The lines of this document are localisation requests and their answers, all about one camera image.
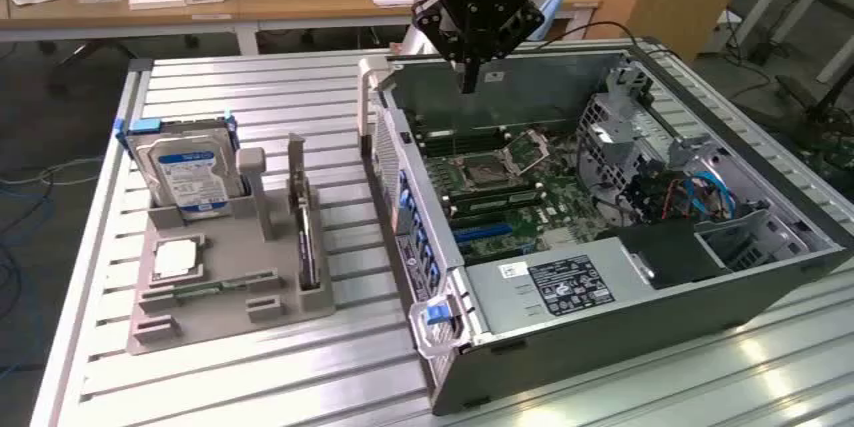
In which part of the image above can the beige case handle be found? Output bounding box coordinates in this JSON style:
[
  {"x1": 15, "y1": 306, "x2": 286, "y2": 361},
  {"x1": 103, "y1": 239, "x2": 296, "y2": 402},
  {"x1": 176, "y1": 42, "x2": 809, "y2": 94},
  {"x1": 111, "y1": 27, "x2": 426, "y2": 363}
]
[{"x1": 358, "y1": 57, "x2": 392, "y2": 141}]

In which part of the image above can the blue disk wire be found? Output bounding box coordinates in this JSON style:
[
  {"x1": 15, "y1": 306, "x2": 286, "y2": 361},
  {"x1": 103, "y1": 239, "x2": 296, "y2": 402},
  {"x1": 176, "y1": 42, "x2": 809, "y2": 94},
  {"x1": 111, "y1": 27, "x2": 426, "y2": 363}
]
[{"x1": 686, "y1": 171, "x2": 739, "y2": 221}]

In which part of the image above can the silver chipset heatsink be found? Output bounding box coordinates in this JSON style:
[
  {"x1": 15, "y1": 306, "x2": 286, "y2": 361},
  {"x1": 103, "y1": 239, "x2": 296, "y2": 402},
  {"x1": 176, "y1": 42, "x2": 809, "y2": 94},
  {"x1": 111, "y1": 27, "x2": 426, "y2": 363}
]
[{"x1": 543, "y1": 228, "x2": 583, "y2": 249}]

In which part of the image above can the grey power supply unit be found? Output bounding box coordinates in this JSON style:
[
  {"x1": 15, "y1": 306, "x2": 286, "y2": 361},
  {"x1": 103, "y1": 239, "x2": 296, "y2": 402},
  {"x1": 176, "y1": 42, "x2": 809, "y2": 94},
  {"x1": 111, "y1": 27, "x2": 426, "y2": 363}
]
[{"x1": 463, "y1": 237, "x2": 662, "y2": 338}]

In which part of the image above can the installed RAM stick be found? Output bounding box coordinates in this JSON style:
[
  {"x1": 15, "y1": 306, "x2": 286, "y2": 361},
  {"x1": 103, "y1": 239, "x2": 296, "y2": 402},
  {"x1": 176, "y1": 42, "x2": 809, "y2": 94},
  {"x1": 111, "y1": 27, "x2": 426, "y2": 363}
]
[
  {"x1": 448, "y1": 193, "x2": 546, "y2": 219},
  {"x1": 443, "y1": 184, "x2": 539, "y2": 206}
]

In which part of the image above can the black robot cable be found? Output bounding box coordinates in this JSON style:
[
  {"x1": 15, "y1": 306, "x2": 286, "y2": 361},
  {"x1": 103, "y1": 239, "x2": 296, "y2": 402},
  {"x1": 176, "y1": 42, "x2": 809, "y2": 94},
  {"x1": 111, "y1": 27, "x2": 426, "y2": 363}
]
[{"x1": 538, "y1": 20, "x2": 647, "y2": 48}]

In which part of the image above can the red disk wire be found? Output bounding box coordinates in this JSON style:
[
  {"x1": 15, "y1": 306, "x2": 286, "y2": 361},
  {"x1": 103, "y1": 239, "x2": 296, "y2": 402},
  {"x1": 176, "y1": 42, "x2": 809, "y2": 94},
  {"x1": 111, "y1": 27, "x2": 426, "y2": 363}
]
[{"x1": 655, "y1": 180, "x2": 677, "y2": 221}]

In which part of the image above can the loose green RAM stick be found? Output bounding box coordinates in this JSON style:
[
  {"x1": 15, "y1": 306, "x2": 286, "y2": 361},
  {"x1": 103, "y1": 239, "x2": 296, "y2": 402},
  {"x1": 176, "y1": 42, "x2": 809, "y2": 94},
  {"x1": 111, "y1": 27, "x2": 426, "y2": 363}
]
[{"x1": 171, "y1": 279, "x2": 250, "y2": 298}]

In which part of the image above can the black RAM slot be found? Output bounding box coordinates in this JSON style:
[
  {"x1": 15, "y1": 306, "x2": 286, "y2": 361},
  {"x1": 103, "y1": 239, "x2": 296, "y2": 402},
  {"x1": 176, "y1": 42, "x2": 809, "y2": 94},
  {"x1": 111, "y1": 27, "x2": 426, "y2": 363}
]
[
  {"x1": 416, "y1": 127, "x2": 503, "y2": 144},
  {"x1": 422, "y1": 140, "x2": 507, "y2": 157}
]

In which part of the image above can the metal socket cover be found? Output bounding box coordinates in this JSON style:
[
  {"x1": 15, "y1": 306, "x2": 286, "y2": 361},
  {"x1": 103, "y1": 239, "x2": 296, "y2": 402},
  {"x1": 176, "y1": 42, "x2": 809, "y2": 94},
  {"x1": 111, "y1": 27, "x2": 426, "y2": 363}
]
[{"x1": 503, "y1": 128, "x2": 553, "y2": 171}]

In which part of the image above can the green graphics card metal bracket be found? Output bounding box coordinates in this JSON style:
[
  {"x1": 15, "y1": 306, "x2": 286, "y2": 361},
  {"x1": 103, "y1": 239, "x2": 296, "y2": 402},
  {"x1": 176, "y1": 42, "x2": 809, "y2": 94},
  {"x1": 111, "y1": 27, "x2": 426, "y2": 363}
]
[{"x1": 286, "y1": 133, "x2": 323, "y2": 294}]

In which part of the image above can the black chair base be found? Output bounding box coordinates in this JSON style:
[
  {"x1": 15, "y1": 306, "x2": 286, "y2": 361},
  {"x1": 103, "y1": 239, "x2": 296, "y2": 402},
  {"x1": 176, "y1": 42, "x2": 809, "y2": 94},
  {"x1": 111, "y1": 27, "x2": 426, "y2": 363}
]
[{"x1": 39, "y1": 39, "x2": 135, "y2": 93}]

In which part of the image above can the hard disk blue caddy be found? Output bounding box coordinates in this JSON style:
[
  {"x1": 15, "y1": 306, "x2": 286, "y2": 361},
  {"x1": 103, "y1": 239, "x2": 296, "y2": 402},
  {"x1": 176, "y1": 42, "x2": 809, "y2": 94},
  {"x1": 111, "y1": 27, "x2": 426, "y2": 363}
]
[{"x1": 114, "y1": 114, "x2": 242, "y2": 222}]

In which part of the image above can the grey angled disk bay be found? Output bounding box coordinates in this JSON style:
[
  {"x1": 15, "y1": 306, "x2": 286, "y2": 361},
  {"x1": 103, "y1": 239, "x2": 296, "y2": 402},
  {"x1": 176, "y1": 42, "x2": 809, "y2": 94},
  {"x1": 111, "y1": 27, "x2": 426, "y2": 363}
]
[{"x1": 693, "y1": 206, "x2": 813, "y2": 273}]

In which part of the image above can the grey metal disk bay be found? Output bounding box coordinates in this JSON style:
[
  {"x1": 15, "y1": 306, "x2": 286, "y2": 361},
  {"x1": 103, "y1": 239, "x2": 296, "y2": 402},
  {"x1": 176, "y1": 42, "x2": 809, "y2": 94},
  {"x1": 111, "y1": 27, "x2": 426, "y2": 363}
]
[{"x1": 574, "y1": 64, "x2": 659, "y2": 198}]

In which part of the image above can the silver CPU chip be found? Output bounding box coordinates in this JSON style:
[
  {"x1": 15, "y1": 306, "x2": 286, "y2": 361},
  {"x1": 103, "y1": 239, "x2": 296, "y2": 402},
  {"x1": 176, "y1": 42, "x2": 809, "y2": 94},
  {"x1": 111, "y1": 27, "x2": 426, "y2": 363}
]
[{"x1": 151, "y1": 241, "x2": 200, "y2": 279}]

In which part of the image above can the black plastic shroud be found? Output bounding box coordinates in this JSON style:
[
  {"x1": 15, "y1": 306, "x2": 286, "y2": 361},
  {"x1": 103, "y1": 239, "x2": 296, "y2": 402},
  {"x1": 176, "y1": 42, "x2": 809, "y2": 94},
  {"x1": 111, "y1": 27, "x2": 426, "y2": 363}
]
[{"x1": 611, "y1": 221, "x2": 733, "y2": 291}]

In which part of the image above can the green motherboard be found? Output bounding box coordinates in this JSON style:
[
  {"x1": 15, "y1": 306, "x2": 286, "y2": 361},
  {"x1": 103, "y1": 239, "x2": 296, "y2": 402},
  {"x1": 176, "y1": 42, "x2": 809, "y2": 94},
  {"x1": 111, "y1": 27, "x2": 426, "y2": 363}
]
[{"x1": 406, "y1": 116, "x2": 602, "y2": 268}]

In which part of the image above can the white table frame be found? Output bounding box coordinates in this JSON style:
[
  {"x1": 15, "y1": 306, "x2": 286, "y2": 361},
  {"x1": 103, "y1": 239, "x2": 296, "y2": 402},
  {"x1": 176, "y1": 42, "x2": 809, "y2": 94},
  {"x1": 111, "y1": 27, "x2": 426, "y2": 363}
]
[{"x1": 723, "y1": 0, "x2": 854, "y2": 84}]

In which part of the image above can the CPU socket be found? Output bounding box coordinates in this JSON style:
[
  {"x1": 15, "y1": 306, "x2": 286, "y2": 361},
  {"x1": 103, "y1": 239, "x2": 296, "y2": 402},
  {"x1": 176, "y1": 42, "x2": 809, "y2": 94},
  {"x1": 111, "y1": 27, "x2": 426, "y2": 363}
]
[{"x1": 458, "y1": 153, "x2": 510, "y2": 189}]

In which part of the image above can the blue expansion slot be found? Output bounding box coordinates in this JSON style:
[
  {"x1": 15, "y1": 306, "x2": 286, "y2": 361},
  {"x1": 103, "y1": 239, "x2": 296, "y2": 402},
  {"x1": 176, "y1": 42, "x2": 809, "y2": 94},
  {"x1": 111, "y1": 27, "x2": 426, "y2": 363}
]
[{"x1": 452, "y1": 223, "x2": 510, "y2": 243}]

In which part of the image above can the black grey PC case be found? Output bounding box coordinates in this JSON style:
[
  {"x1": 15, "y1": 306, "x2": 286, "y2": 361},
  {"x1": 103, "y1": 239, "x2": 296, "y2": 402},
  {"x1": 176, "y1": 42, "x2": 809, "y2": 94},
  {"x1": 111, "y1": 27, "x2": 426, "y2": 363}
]
[{"x1": 359, "y1": 36, "x2": 854, "y2": 417}]

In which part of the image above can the grey printed parts rack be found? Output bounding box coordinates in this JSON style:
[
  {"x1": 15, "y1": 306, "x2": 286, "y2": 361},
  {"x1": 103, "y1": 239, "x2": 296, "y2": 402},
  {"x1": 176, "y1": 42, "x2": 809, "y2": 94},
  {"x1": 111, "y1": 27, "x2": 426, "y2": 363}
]
[{"x1": 126, "y1": 146, "x2": 339, "y2": 356}]

